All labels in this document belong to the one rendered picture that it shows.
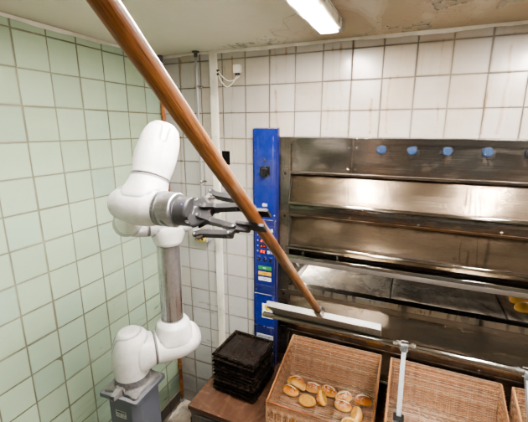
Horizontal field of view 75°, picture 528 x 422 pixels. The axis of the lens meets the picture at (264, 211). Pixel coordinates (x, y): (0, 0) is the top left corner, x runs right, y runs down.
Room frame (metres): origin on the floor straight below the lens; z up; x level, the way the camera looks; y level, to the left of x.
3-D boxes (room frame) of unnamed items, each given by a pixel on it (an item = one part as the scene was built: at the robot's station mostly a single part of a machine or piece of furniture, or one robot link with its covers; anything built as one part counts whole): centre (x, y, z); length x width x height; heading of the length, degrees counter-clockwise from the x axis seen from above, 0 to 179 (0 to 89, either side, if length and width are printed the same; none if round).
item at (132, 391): (1.35, 0.61, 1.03); 0.22 x 0.18 x 0.06; 160
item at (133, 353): (1.37, 0.60, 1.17); 0.18 x 0.16 x 0.22; 117
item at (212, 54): (2.21, 0.30, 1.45); 0.05 x 0.02 x 2.30; 67
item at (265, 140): (2.95, -0.38, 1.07); 1.93 x 0.16 x 2.15; 157
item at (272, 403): (1.66, -0.35, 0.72); 0.56 x 0.49 x 0.28; 67
